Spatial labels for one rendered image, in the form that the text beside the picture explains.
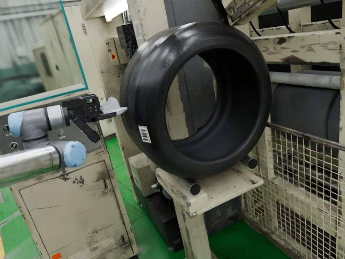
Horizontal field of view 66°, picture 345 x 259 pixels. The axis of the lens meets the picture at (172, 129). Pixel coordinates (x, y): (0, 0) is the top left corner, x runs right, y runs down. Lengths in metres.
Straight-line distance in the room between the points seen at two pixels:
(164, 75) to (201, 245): 1.18
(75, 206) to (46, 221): 0.17
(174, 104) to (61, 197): 0.87
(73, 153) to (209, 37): 0.56
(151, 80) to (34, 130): 0.39
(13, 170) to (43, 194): 0.98
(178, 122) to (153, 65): 0.53
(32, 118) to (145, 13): 0.66
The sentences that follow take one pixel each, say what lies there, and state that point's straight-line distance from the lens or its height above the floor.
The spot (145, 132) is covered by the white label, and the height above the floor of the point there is 1.19.
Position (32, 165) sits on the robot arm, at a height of 1.24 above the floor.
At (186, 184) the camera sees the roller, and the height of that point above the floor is 0.91.
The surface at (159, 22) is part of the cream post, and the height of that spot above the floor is 1.52.
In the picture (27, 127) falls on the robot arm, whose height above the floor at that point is 1.29.
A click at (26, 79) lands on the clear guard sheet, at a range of 1.56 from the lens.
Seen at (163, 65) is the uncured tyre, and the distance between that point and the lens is 0.87.
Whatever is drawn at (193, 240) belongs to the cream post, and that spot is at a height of 0.32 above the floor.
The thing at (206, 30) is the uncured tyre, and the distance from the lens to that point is 0.95.
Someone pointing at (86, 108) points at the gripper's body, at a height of 1.30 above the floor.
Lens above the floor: 1.48
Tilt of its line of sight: 20 degrees down
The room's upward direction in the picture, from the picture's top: 12 degrees counter-clockwise
